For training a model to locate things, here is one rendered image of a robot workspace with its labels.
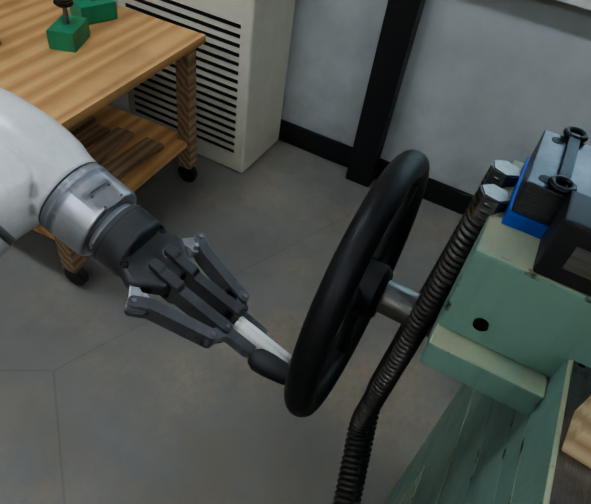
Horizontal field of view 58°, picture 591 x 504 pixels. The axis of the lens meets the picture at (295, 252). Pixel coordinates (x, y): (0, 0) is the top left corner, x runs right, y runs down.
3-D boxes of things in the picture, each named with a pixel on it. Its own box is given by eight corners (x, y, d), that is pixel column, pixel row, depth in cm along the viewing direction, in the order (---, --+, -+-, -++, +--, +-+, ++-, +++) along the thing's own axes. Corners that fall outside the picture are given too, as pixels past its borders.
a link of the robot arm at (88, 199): (108, 149, 57) (150, 183, 57) (96, 198, 64) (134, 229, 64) (42, 191, 51) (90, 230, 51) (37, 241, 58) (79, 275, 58)
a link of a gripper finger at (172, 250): (153, 268, 60) (161, 260, 61) (232, 329, 60) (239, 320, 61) (161, 250, 57) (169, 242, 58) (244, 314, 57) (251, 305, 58)
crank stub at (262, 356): (258, 345, 56) (253, 343, 53) (307, 371, 54) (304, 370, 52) (247, 367, 55) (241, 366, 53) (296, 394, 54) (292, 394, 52)
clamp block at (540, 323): (477, 228, 54) (514, 154, 47) (614, 286, 50) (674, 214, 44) (433, 328, 44) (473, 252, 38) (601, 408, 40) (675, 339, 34)
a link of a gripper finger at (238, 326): (238, 319, 57) (234, 324, 56) (289, 360, 57) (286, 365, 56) (229, 330, 59) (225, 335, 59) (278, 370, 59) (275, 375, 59)
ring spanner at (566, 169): (563, 127, 44) (566, 122, 43) (588, 136, 43) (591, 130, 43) (544, 189, 37) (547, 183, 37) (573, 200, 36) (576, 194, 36)
